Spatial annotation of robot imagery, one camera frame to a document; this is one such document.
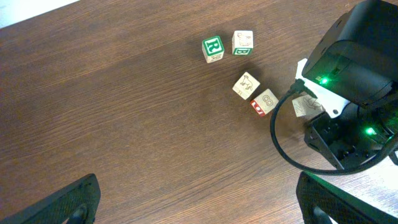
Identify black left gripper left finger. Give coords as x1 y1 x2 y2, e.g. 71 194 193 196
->
1 174 101 224

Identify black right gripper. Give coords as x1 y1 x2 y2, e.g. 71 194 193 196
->
304 102 397 170

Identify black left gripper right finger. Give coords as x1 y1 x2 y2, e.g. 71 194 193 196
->
296 172 397 224

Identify wooden block letter S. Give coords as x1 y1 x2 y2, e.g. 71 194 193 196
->
292 95 324 117

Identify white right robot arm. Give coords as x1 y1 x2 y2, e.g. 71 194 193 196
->
302 1 397 170

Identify wooden block blue H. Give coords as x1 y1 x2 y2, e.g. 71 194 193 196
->
250 89 279 116

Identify wooden block green edge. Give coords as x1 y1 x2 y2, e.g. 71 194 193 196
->
233 72 260 100

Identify wooden block green B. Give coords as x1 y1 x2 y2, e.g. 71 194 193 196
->
232 30 254 55

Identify wooden block green R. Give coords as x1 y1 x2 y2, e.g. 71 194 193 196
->
201 35 224 63

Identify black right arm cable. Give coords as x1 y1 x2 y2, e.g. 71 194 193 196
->
269 78 398 175

